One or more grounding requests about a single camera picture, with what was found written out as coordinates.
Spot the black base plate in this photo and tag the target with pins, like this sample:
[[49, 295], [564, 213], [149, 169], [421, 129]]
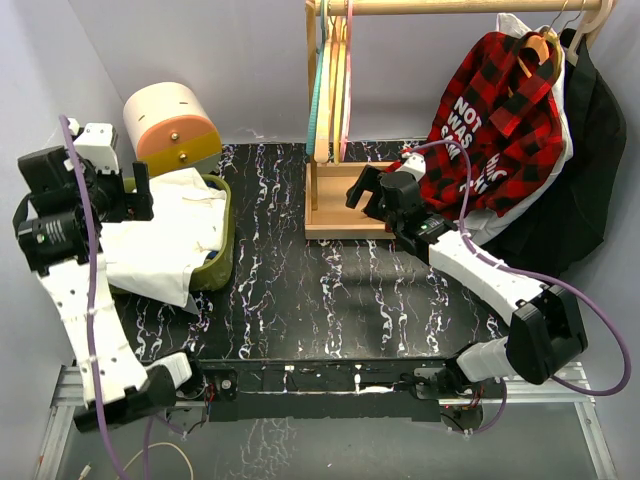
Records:
[[413, 388]]

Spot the aluminium frame rail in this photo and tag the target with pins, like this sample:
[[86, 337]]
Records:
[[67, 397]]

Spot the cream wooden hanger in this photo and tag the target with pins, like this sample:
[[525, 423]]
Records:
[[589, 28]]

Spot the round pastel drawer cabinet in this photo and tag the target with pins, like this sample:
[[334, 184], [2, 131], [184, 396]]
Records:
[[170, 130]]

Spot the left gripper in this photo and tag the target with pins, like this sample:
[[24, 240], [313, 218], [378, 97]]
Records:
[[119, 212]]

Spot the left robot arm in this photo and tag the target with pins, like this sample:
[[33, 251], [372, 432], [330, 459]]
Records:
[[57, 226]]

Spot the red plaid shirt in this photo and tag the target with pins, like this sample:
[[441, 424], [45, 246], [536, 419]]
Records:
[[446, 186]]

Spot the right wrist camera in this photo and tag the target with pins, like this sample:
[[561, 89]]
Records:
[[413, 163]]

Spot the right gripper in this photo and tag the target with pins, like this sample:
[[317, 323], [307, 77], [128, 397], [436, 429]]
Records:
[[366, 182]]

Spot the white shirt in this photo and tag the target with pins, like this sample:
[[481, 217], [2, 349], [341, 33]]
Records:
[[160, 230]]

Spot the wooden clothes rack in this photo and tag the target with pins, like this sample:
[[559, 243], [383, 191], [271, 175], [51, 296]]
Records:
[[326, 215]]

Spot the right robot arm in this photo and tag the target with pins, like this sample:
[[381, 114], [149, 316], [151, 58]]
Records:
[[545, 327]]

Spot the black garment on rack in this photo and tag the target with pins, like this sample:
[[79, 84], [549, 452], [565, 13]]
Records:
[[569, 220]]

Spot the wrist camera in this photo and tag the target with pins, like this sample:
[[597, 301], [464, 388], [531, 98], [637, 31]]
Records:
[[413, 163], [96, 143]]

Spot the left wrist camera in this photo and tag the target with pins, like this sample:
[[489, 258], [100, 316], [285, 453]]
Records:
[[96, 143]]

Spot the yellow hanger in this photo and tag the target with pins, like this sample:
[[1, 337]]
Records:
[[330, 105]]

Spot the pink hanger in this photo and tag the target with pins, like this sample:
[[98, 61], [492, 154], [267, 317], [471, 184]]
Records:
[[347, 97]]

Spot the olive green laundry basket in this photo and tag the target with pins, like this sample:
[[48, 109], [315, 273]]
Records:
[[220, 250]]

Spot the orange wooden hanger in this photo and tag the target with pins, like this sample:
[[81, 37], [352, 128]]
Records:
[[545, 50]]

